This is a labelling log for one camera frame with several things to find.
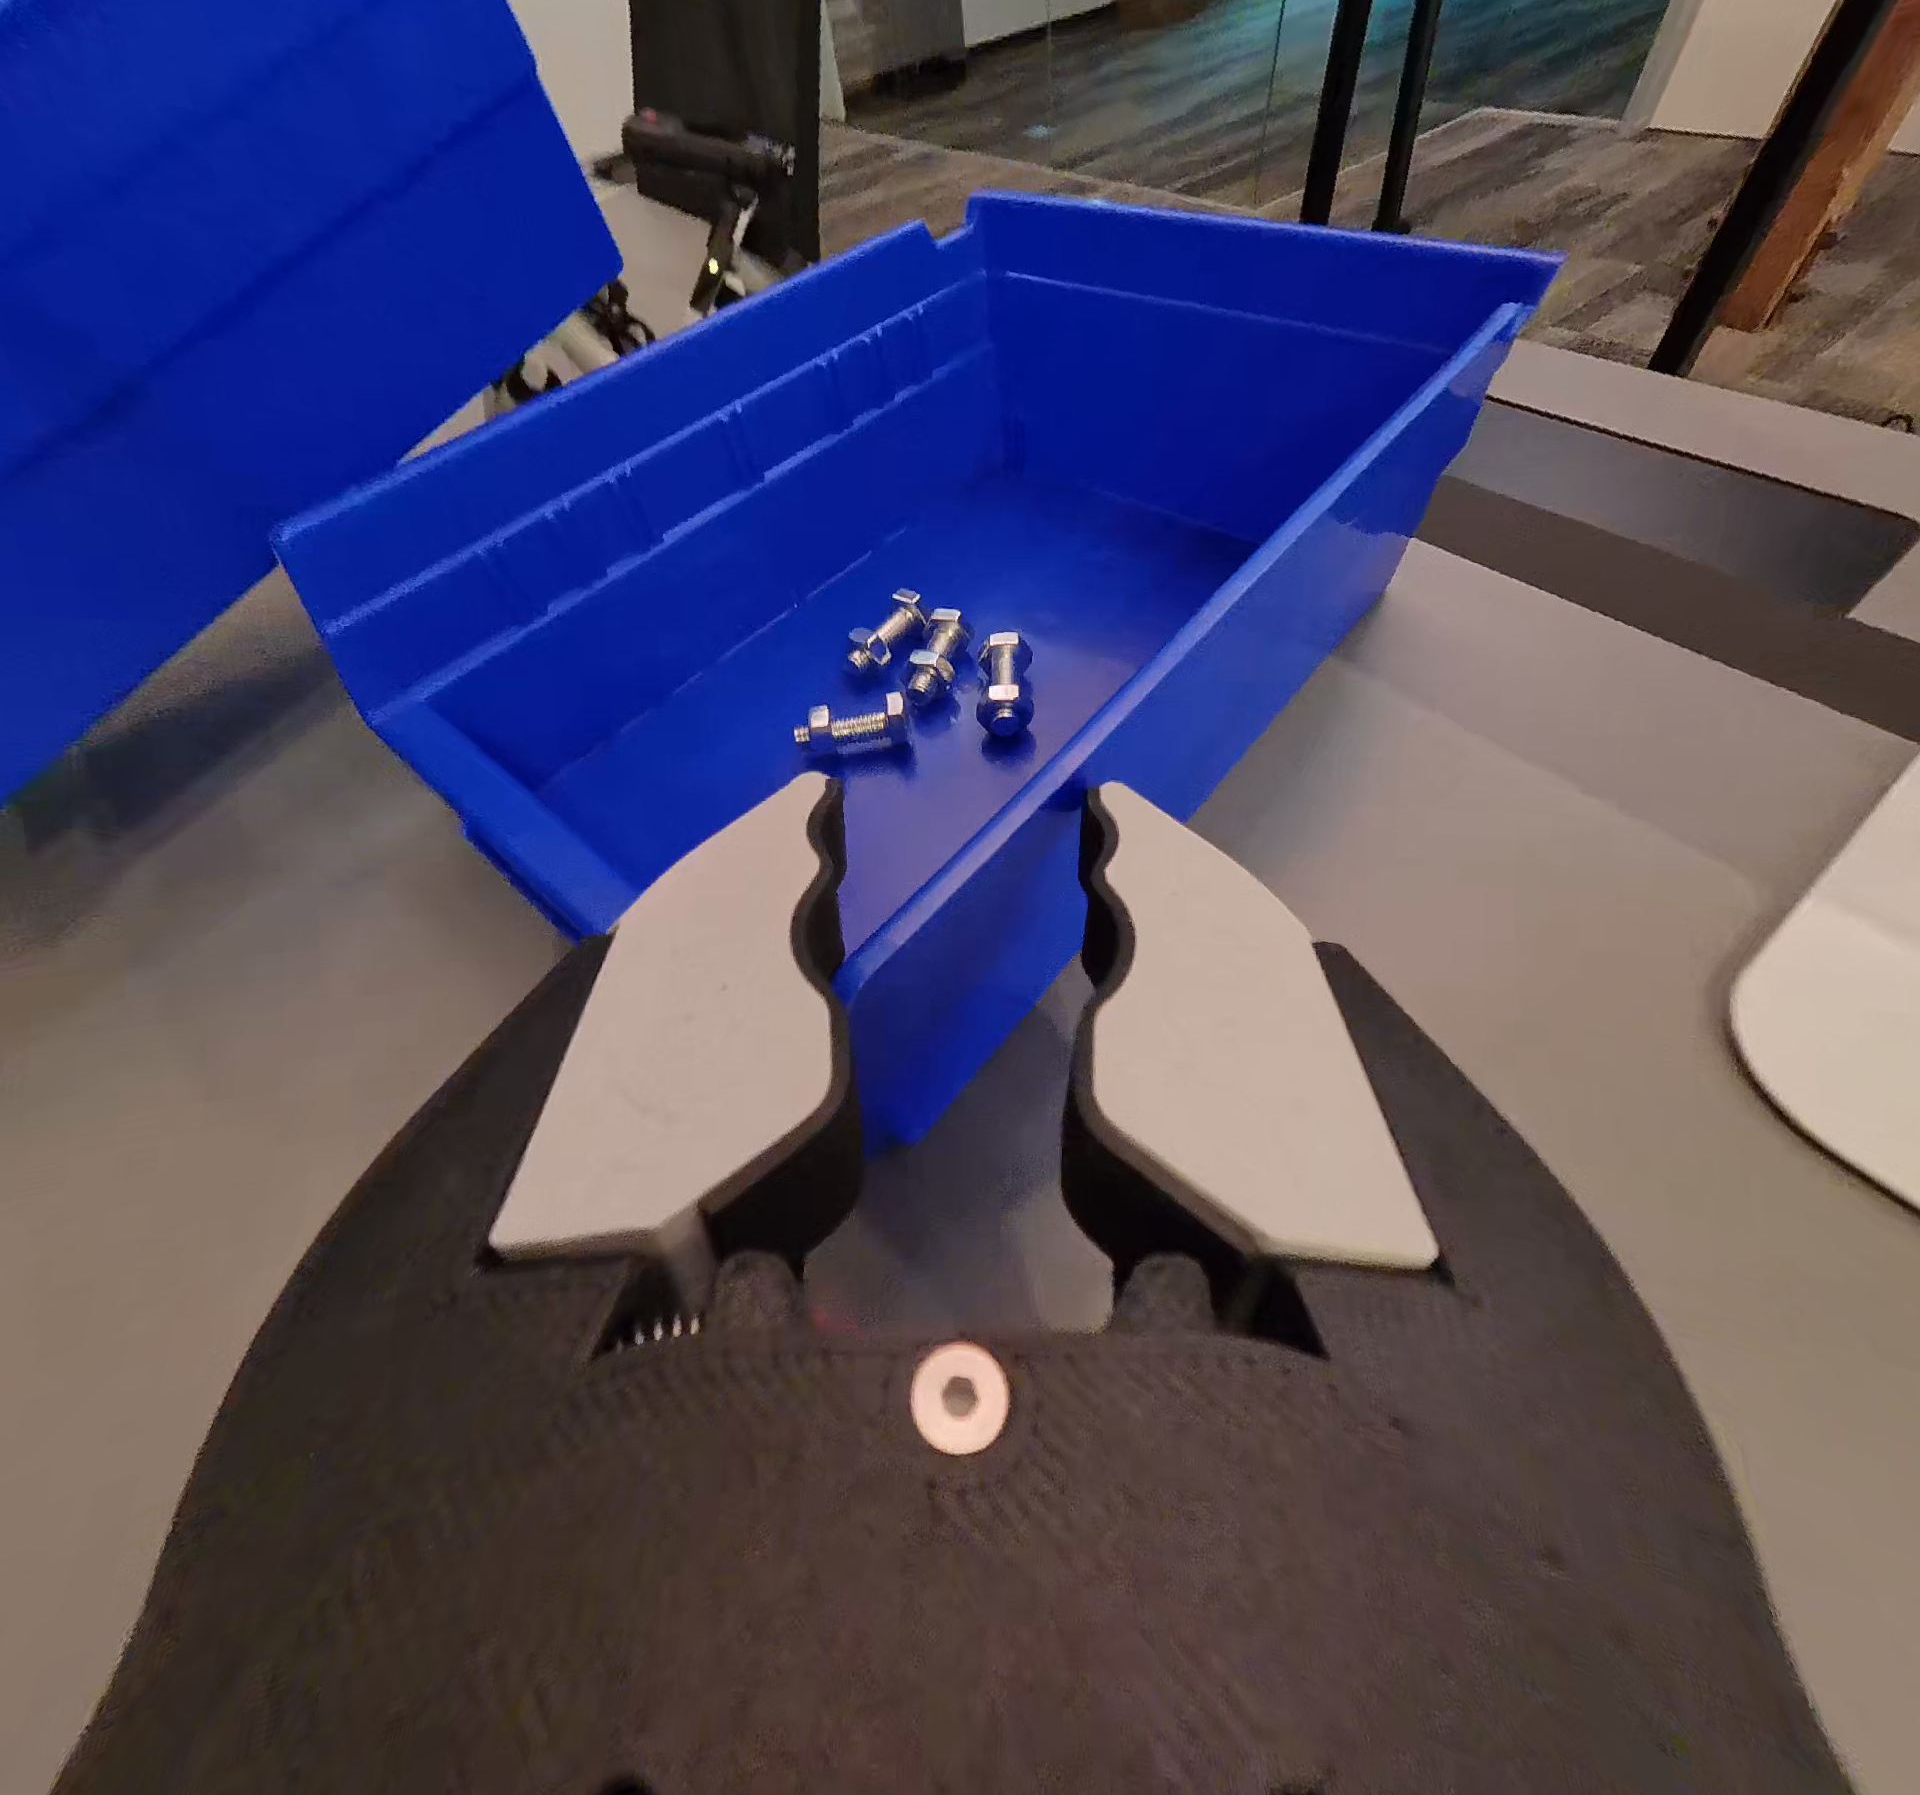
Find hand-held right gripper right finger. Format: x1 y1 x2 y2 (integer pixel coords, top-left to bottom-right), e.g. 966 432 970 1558
1057 780 1442 1340

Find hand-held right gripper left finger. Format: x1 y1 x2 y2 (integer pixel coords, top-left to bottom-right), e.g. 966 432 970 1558
486 773 866 1340

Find long blue plastic bin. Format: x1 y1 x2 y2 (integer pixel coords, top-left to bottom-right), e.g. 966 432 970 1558
0 0 623 806
273 189 1564 1153

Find grey desk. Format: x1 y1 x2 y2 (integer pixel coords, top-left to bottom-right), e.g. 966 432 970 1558
0 341 1920 1795

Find clear sign stand white base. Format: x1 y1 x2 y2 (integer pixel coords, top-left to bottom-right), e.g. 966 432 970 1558
1729 752 1920 1211

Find grey table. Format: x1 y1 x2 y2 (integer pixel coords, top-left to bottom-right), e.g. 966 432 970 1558
486 0 828 462

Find black controller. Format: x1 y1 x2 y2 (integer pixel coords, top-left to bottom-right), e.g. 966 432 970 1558
621 112 798 222

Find grey bench seat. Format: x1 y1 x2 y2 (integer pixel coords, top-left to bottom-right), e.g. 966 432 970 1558
843 0 966 84

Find wooden support post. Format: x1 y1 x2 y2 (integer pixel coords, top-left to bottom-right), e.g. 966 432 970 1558
1650 0 1920 378

